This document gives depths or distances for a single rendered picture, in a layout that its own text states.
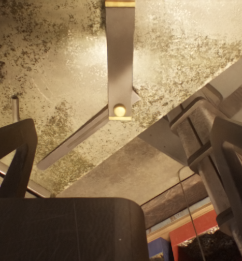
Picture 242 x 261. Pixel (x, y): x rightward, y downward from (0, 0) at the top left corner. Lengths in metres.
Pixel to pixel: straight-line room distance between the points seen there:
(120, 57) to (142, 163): 1.30
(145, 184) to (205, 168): 1.01
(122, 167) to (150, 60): 1.30
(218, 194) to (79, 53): 0.46
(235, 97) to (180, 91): 0.81
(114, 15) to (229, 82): 0.83
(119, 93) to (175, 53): 0.06
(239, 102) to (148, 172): 0.74
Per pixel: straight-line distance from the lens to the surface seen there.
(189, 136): 0.73
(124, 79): 0.21
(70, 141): 0.26
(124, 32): 0.20
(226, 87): 1.00
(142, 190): 1.66
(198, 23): 0.22
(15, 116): 0.25
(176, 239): 1.47
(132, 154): 1.43
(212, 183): 0.61
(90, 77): 0.22
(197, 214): 1.42
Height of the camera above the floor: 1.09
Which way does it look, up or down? 56 degrees down
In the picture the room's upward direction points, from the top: 178 degrees clockwise
